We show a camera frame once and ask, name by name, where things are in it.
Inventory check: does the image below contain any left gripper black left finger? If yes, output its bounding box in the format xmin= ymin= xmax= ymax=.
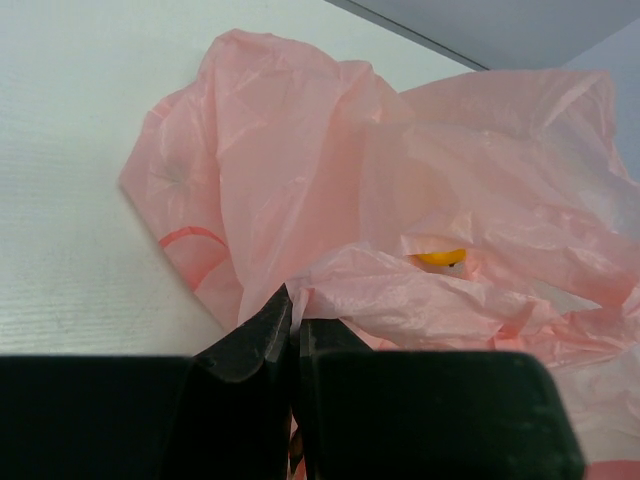
xmin=1 ymin=290 xmax=291 ymax=479

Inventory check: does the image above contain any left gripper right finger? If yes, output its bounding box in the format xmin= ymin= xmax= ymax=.
xmin=296 ymin=319 xmax=585 ymax=479

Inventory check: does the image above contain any pink plastic bag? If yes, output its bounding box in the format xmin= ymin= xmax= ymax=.
xmin=120 ymin=30 xmax=639 ymax=479

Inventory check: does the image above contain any yellow orange fake fruit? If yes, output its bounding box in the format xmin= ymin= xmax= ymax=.
xmin=411 ymin=249 xmax=467 ymax=268

